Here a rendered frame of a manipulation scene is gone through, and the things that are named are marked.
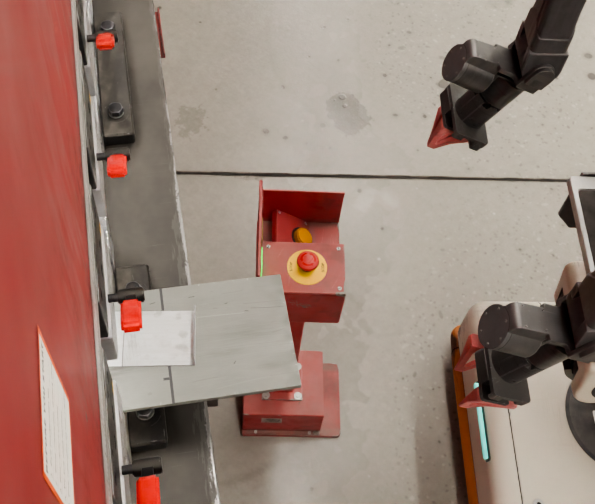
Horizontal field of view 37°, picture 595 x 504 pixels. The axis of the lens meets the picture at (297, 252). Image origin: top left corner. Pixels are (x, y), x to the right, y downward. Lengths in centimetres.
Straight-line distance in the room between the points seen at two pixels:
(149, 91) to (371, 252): 105
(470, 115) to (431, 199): 126
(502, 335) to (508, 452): 98
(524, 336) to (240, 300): 43
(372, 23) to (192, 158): 82
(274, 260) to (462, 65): 51
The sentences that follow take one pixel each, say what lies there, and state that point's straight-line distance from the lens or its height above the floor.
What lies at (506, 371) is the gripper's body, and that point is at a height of 110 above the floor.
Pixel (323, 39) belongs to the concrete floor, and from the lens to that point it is 302.
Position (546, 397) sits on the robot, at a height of 28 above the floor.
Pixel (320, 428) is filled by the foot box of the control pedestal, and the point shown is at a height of 3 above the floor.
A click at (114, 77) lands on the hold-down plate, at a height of 90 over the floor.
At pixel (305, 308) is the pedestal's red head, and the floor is 72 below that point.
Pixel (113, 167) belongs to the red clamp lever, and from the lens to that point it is 105.
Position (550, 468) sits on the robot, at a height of 28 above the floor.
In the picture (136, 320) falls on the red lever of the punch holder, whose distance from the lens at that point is 95.
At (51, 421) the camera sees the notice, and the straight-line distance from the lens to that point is 52.
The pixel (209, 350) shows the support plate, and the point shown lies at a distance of 128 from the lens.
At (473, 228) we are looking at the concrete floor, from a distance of 265.
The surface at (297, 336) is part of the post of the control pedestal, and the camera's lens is 190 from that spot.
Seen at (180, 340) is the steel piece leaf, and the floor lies 100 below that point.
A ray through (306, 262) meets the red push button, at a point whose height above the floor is 81.
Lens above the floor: 217
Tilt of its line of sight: 59 degrees down
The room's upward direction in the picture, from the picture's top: 8 degrees clockwise
